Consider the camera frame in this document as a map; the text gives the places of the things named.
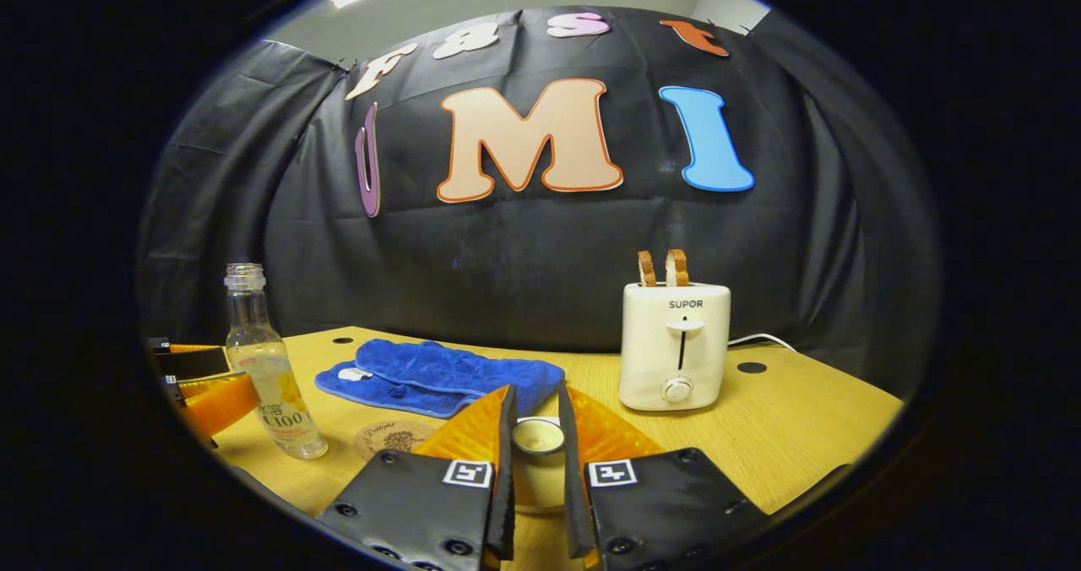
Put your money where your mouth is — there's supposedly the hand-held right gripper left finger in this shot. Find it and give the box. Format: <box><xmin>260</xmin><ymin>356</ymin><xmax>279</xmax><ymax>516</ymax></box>
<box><xmin>314</xmin><ymin>384</ymin><xmax>518</xmax><ymax>571</ymax></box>

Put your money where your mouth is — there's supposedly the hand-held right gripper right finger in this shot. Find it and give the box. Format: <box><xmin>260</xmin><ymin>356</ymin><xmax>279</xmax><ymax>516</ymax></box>
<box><xmin>557</xmin><ymin>381</ymin><xmax>769</xmax><ymax>571</ymax></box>

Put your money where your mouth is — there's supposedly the clear water bottle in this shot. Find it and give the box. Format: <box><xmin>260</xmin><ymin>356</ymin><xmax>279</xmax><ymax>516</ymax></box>
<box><xmin>224</xmin><ymin>264</ymin><xmax>329</xmax><ymax>460</ymax></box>

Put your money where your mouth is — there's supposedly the round cork coaster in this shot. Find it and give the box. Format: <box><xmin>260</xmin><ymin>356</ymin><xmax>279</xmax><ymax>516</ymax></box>
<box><xmin>355</xmin><ymin>420</ymin><xmax>444</xmax><ymax>462</ymax></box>

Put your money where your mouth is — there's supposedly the cream teacup lid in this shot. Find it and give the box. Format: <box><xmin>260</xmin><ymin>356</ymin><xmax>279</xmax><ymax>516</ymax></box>
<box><xmin>507</xmin><ymin>416</ymin><xmax>588</xmax><ymax>514</ymax></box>

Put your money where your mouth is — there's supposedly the blue towel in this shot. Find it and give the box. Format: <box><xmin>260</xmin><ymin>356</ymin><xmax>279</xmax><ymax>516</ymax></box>
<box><xmin>315</xmin><ymin>339</ymin><xmax>565</xmax><ymax>420</ymax></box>

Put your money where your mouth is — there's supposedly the cream toaster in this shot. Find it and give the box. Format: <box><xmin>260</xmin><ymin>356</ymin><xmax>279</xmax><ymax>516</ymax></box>
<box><xmin>619</xmin><ymin>282</ymin><xmax>732</xmax><ymax>412</ymax></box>

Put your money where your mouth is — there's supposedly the white toaster cable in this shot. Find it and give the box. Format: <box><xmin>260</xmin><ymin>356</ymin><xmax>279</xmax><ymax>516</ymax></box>
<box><xmin>728</xmin><ymin>333</ymin><xmax>796</xmax><ymax>352</ymax></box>

